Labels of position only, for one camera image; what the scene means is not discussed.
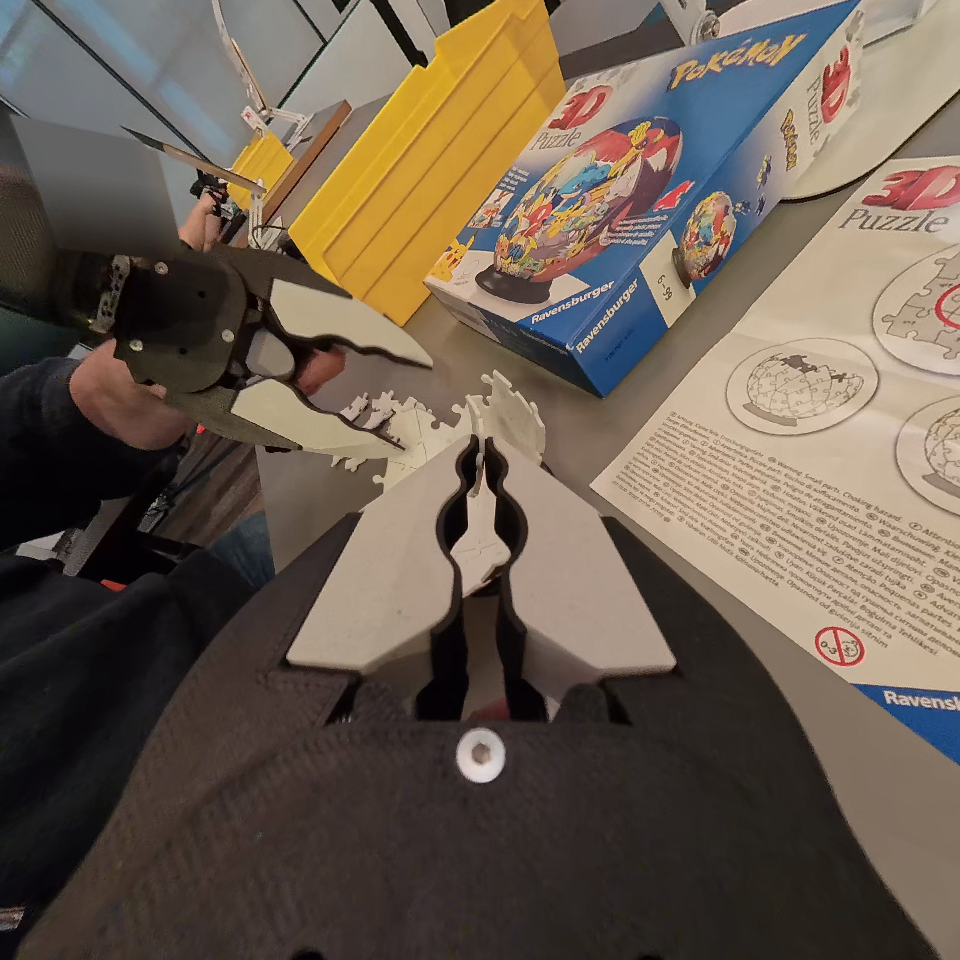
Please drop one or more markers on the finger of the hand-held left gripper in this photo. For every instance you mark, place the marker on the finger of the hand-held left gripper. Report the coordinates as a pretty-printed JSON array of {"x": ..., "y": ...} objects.
[
  {"x": 300, "y": 420},
  {"x": 352, "y": 322}
]

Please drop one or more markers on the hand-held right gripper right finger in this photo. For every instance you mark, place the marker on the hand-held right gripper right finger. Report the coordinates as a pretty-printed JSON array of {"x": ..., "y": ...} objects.
[{"x": 585, "y": 592}]

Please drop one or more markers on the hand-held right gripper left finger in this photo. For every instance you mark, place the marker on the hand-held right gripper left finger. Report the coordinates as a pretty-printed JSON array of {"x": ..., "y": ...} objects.
[{"x": 382, "y": 592}]

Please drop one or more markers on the white puzzle piece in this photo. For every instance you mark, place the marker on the white puzzle piece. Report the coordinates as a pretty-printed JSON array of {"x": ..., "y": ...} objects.
[{"x": 476, "y": 551}]

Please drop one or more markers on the partly built puzzle ball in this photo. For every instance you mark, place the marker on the partly built puzzle ball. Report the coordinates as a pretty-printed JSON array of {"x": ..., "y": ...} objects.
[{"x": 427, "y": 442}]

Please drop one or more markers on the person's left forearm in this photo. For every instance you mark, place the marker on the person's left forearm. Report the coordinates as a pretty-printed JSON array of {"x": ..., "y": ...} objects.
[{"x": 45, "y": 450}]

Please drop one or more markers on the blue puzzle box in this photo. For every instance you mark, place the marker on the blue puzzle box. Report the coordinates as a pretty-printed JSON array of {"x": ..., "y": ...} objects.
[{"x": 637, "y": 225}]

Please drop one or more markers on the person's left hand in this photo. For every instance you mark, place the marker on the person's left hand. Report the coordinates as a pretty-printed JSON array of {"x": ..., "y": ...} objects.
[{"x": 112, "y": 405}]

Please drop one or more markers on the black mesh chair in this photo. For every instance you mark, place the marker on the black mesh chair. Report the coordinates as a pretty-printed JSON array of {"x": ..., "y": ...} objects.
[{"x": 22, "y": 247}]

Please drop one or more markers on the small yellow storage bin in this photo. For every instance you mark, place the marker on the small yellow storage bin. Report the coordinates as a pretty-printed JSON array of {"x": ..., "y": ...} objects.
[{"x": 262, "y": 161}]

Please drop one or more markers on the stacked yellow storage bins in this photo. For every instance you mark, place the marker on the stacked yellow storage bins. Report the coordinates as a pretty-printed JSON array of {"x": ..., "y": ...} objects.
[{"x": 450, "y": 150}]

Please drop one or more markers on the printed instruction sheet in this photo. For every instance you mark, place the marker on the printed instruction sheet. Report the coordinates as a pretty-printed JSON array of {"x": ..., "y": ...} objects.
[{"x": 750, "y": 450}]

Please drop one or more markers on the person's dark clothing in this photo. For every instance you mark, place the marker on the person's dark clothing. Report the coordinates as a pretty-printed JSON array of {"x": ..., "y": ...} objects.
[{"x": 90, "y": 675}]

